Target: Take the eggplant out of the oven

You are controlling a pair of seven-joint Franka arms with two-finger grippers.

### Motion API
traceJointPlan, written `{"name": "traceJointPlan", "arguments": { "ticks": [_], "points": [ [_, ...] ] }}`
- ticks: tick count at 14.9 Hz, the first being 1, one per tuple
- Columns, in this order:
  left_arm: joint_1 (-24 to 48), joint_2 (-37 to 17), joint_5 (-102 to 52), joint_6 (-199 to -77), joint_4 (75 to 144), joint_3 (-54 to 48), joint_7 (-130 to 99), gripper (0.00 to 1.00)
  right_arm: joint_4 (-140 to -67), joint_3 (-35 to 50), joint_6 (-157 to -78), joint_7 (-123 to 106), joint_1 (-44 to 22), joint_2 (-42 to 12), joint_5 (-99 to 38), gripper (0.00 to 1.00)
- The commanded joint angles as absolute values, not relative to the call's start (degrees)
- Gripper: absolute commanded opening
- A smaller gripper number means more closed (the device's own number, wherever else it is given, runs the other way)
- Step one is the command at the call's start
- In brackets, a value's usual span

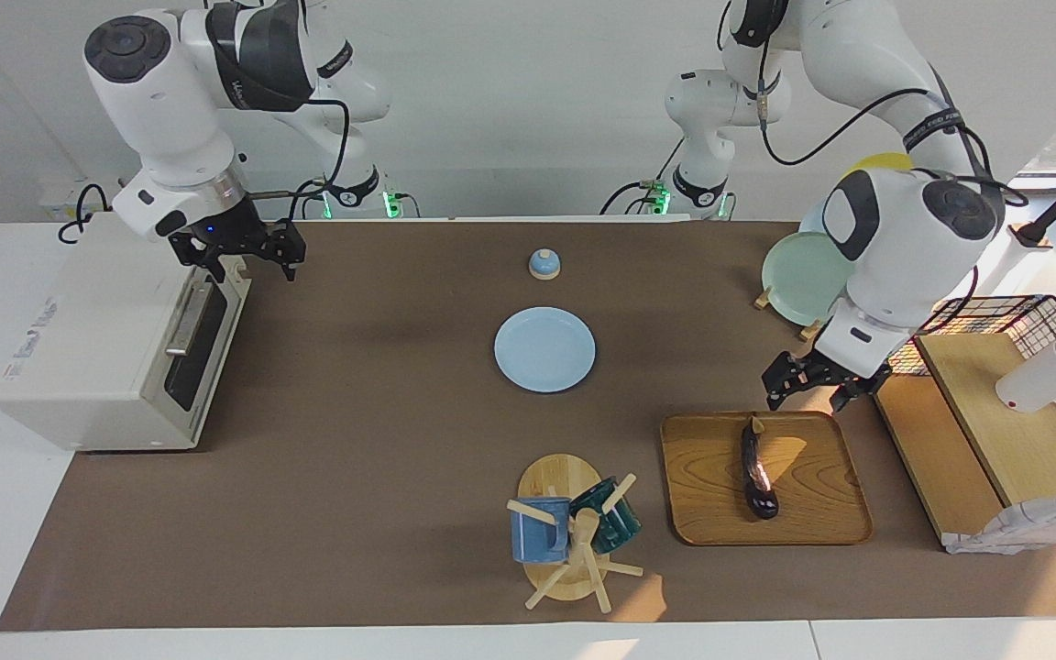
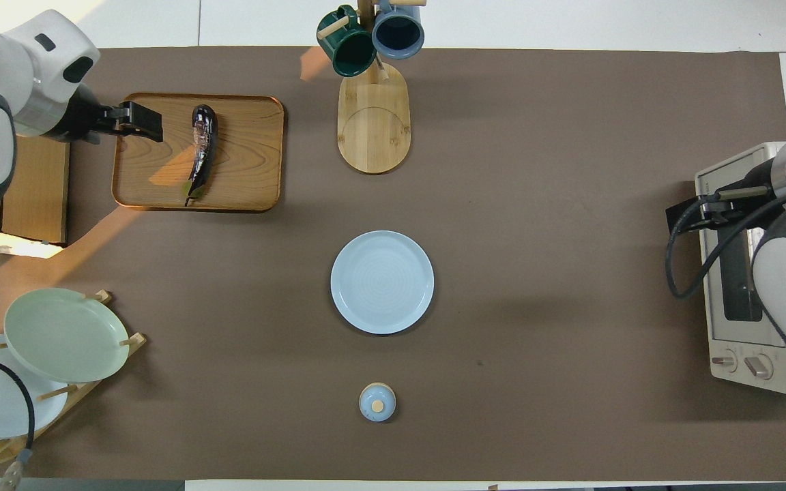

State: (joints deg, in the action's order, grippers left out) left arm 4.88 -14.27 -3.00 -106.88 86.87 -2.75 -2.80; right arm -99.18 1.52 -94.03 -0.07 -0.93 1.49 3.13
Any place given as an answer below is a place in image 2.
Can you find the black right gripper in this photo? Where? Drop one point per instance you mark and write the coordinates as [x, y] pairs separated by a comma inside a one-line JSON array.
[[734, 201]]

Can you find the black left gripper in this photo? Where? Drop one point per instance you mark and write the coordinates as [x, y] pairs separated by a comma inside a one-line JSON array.
[[112, 119]]

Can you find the wooden two-tier shelf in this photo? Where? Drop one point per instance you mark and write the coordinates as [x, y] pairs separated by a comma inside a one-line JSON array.
[[38, 191]]

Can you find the wooden plate rack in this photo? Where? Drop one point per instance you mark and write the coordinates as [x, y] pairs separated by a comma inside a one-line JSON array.
[[135, 339]]

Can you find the pale blue ribbed plate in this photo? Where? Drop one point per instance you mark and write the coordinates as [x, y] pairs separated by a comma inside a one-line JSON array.
[[383, 283]]

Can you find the small blue bell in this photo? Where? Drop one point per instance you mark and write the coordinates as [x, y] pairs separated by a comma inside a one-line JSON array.
[[377, 402]]

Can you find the cream toaster oven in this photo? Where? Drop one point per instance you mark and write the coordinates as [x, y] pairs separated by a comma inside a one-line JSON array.
[[727, 341]]

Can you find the glass oven door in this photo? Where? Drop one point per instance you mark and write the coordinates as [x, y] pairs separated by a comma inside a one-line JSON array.
[[720, 300]]

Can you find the pale green plate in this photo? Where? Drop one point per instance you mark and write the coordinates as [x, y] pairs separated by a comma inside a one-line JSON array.
[[65, 334]]

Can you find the brown table mat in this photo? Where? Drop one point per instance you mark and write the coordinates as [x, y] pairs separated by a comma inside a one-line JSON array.
[[502, 273]]

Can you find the beige oven knob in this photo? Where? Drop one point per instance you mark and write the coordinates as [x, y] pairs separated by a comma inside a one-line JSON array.
[[724, 361], [759, 367]]

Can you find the wooden mug tree stand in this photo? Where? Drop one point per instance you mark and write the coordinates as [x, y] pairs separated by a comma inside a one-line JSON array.
[[374, 129]]

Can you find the dark purple eggplant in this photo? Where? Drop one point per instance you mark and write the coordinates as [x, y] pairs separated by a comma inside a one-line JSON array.
[[203, 146]]

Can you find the wooden serving tray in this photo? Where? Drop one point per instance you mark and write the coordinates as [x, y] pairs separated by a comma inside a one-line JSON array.
[[243, 153]]

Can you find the dark green mug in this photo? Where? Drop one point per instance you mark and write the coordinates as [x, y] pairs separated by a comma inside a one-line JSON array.
[[348, 51]]

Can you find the blue mug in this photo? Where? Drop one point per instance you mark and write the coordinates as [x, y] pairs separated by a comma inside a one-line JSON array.
[[398, 31]]

